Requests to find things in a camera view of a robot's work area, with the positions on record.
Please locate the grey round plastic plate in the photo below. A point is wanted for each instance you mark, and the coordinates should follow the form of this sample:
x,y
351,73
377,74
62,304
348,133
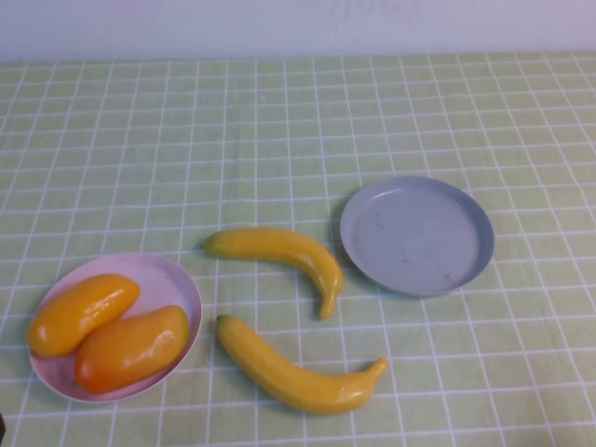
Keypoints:
x,y
414,237

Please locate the pink round plastic plate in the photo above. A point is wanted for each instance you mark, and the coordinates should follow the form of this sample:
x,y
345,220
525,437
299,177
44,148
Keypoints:
x,y
163,284

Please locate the orange plastic mango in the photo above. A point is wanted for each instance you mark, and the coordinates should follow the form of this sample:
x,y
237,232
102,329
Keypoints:
x,y
130,349

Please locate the yellow plastic mango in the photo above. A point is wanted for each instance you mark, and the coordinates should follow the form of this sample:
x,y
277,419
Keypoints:
x,y
79,316

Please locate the large yellow plastic banana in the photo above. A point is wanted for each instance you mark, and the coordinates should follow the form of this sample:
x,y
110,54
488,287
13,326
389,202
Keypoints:
x,y
298,386

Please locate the small yellow plastic banana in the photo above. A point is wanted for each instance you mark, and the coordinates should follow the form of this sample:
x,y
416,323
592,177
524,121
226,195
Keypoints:
x,y
288,251

